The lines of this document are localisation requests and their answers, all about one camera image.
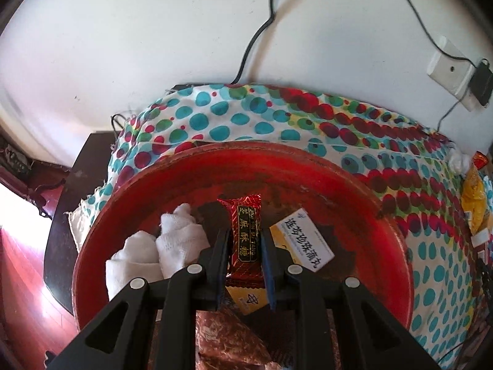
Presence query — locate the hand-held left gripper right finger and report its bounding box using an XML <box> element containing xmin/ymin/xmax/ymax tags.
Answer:
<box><xmin>260</xmin><ymin>228</ymin><xmax>442</xmax><ymax>370</ymax></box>

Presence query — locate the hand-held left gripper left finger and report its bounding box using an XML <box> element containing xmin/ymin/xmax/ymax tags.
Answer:
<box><xmin>46</xmin><ymin>229</ymin><xmax>232</xmax><ymax>370</ymax></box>

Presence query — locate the red candy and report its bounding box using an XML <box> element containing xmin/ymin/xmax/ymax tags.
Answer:
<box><xmin>216</xmin><ymin>195</ymin><xmax>268</xmax><ymax>290</ymax></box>

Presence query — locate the large white towel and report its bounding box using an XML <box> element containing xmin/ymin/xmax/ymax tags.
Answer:
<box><xmin>106</xmin><ymin>202</ymin><xmax>211</xmax><ymax>302</ymax></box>

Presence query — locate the yellow medicine box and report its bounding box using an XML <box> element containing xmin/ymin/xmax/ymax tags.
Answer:
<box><xmin>225</xmin><ymin>208</ymin><xmax>335</xmax><ymax>315</ymax></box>

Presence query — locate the brown crinkled snack packet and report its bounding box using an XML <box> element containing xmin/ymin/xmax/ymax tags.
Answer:
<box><xmin>194</xmin><ymin>308</ymin><xmax>299</xmax><ymax>370</ymax></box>

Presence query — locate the red round tray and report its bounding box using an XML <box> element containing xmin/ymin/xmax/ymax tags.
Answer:
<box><xmin>71</xmin><ymin>142</ymin><xmax>414</xmax><ymax>370</ymax></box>

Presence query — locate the yellow snack packet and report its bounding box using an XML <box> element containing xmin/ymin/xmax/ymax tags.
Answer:
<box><xmin>460</xmin><ymin>167</ymin><xmax>489</xmax><ymax>236</ymax></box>

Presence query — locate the polka dot cloth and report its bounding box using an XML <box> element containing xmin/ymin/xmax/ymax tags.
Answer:
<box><xmin>69</xmin><ymin>83</ymin><xmax>493</xmax><ymax>370</ymax></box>

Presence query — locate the dark wooden table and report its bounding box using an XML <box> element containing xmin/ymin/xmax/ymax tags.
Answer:
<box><xmin>43</xmin><ymin>132</ymin><xmax>124</xmax><ymax>313</ymax></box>

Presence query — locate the dark red wooden furniture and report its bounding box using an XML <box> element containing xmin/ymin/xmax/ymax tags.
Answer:
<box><xmin>0</xmin><ymin>123</ymin><xmax>72</xmax><ymax>222</ymax></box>

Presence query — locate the white crumpled plastic bag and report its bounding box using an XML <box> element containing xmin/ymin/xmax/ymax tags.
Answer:
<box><xmin>450</xmin><ymin>152</ymin><xmax>473</xmax><ymax>175</ymax></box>

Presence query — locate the black power adapter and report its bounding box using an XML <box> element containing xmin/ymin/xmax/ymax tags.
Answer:
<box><xmin>468</xmin><ymin>60</ymin><xmax>493</xmax><ymax>106</ymax></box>

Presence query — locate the black plug cable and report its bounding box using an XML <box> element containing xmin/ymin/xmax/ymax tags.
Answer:
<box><xmin>435</xmin><ymin>98</ymin><xmax>465</xmax><ymax>134</ymax></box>

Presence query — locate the white wall socket plate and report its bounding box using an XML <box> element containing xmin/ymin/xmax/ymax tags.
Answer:
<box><xmin>427</xmin><ymin>36</ymin><xmax>490</xmax><ymax>112</ymax></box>

